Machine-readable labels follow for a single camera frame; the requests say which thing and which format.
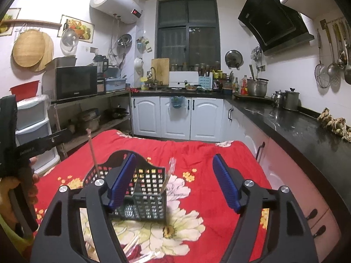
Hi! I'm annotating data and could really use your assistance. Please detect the light chopsticks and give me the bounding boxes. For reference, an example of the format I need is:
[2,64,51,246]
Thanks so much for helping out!
[159,157,176,194]

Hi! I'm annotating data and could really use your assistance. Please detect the black kitchen countertop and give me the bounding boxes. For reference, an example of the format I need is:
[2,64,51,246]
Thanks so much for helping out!
[132,90,350,202]

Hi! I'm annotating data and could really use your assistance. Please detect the dark kitchen window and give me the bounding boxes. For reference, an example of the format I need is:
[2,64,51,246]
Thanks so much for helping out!
[155,0,221,69]

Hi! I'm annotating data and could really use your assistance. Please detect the person's left hand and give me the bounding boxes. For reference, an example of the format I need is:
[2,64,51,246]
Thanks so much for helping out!
[1,169,40,230]

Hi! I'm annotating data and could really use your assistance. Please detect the white plastic drawer unit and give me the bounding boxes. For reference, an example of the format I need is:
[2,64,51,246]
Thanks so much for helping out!
[16,94,60,175]

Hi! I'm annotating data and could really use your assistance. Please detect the wrapped chopsticks on cloth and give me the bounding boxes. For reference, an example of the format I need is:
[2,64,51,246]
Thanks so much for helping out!
[123,235,139,254]

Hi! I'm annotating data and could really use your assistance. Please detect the red plastic basin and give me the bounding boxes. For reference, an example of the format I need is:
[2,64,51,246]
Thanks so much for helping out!
[9,80,39,102]

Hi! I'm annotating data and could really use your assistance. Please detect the wooden shelf rack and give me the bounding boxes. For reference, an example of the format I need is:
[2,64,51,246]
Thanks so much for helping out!
[49,90,132,160]

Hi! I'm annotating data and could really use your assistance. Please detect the red floral table cloth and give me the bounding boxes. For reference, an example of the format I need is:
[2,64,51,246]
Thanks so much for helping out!
[35,130,270,262]

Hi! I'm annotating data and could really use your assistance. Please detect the black microwave oven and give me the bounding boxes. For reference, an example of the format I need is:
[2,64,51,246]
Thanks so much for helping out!
[42,66,98,102]

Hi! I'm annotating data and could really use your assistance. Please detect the dark green utensil basket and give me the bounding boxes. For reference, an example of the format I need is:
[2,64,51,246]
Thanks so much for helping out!
[83,150,167,223]

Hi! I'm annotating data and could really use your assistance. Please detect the round bamboo tray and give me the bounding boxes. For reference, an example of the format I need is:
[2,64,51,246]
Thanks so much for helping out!
[13,29,45,68]

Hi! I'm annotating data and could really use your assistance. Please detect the glass pot lid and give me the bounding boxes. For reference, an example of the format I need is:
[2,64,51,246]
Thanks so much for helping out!
[60,28,79,55]

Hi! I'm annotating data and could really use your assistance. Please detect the white cabinet door left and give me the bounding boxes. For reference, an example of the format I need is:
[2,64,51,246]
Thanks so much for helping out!
[131,96,161,138]

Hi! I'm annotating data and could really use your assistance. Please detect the white cabinet door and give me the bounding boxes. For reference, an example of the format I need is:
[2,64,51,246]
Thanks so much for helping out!
[160,97,191,140]
[190,97,224,142]
[131,96,161,138]

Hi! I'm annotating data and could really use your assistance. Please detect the steel kettle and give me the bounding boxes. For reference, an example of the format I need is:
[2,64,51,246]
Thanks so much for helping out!
[271,90,284,107]

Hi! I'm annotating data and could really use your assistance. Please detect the white cabinet door right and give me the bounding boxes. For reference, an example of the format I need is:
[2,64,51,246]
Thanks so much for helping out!
[190,97,224,142]

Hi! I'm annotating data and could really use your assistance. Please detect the steel stock pot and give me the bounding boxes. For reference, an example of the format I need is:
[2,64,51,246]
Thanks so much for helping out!
[247,78,269,97]

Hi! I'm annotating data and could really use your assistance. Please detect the white cabinet door middle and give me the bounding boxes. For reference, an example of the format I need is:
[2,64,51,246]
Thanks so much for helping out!
[160,97,191,140]

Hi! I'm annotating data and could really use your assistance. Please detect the steel ladle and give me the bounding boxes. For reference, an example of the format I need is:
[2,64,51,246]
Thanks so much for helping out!
[319,18,339,77]

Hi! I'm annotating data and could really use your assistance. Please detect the wooden cutting board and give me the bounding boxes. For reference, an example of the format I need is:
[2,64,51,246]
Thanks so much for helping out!
[151,58,170,85]

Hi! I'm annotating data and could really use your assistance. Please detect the blue knife block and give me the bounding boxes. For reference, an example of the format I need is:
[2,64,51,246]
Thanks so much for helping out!
[198,76,212,90]

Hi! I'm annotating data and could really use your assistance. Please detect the dark hanging pot lid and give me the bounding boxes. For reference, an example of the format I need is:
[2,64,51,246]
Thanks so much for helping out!
[225,49,244,70]

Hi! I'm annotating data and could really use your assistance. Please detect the white water heater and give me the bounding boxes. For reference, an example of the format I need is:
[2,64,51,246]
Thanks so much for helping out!
[90,0,143,24]

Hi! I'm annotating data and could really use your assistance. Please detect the black range hood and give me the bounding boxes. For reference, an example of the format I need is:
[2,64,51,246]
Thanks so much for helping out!
[238,0,315,56]

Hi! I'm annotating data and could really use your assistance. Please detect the fruit wall picture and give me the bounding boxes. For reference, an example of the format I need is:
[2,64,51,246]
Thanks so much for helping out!
[57,15,95,43]

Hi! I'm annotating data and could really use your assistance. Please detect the wire mesh skimmer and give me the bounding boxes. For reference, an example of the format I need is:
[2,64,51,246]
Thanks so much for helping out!
[314,29,330,89]

